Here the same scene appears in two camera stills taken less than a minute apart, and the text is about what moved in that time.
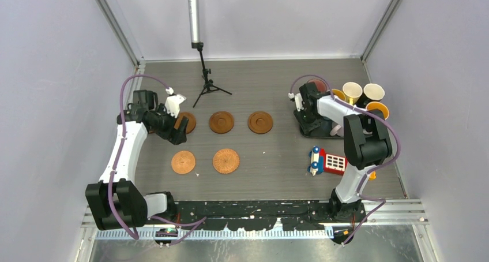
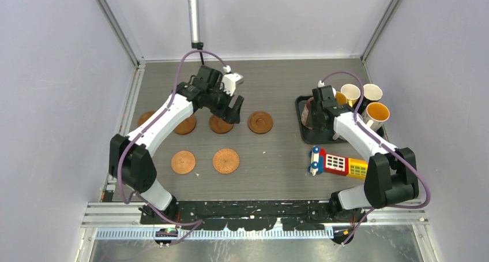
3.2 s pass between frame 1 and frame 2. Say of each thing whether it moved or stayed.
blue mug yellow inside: stayed
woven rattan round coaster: stayed
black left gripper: moved
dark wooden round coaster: stayed
